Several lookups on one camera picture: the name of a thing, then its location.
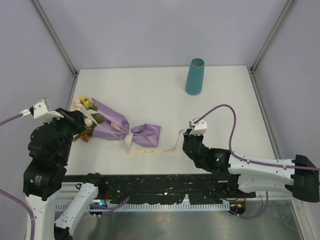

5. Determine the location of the cream printed ribbon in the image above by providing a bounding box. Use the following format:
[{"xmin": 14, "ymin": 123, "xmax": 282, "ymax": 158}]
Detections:
[{"xmin": 78, "ymin": 109, "xmax": 178, "ymax": 155}]

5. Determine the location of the right aluminium frame post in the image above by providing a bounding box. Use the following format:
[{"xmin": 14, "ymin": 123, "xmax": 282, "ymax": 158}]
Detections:
[{"xmin": 248, "ymin": 0, "xmax": 297, "ymax": 75}]

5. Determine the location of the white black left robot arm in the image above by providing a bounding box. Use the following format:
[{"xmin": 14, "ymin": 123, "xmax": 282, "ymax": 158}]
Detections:
[{"xmin": 23, "ymin": 108, "xmax": 107, "ymax": 240}]

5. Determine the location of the artificial flower bunch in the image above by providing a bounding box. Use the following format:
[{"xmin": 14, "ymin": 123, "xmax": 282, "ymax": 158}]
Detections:
[{"xmin": 69, "ymin": 95, "xmax": 106, "ymax": 142}]

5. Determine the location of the purple wrapping paper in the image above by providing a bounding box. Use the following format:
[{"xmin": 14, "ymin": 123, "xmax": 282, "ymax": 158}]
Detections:
[{"xmin": 92, "ymin": 100, "xmax": 161, "ymax": 148}]

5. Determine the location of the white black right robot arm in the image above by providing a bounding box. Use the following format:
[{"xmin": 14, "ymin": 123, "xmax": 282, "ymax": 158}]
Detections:
[{"xmin": 182, "ymin": 133, "xmax": 320, "ymax": 203}]

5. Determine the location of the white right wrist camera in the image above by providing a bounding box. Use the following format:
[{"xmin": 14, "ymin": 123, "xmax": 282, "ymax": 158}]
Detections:
[{"xmin": 186, "ymin": 118, "xmax": 208, "ymax": 136}]

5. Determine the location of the left aluminium frame post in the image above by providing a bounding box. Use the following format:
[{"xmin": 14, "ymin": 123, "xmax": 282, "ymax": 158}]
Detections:
[{"xmin": 31, "ymin": 0, "xmax": 80, "ymax": 78}]

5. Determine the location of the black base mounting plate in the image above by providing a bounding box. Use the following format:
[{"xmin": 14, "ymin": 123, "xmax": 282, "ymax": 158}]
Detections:
[{"xmin": 62, "ymin": 173, "xmax": 256, "ymax": 205}]

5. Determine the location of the teal ceramic vase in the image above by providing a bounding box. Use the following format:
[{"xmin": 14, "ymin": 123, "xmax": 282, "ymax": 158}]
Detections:
[{"xmin": 185, "ymin": 58, "xmax": 205, "ymax": 96}]

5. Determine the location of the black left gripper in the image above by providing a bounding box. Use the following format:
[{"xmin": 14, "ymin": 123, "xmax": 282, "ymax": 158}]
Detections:
[{"xmin": 47, "ymin": 106, "xmax": 88, "ymax": 161}]

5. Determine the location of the white slotted cable duct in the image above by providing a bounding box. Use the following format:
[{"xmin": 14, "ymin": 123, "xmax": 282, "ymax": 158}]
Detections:
[{"xmin": 55, "ymin": 201, "xmax": 230, "ymax": 212}]

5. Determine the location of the aluminium frame post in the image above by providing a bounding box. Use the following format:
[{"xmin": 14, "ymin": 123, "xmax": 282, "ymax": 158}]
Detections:
[
  {"xmin": 248, "ymin": 0, "xmax": 297, "ymax": 75},
  {"xmin": 31, "ymin": 0, "xmax": 80, "ymax": 78}
]

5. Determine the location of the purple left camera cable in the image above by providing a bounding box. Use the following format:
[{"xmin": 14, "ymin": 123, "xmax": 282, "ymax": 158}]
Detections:
[{"xmin": 0, "ymin": 113, "xmax": 36, "ymax": 240}]

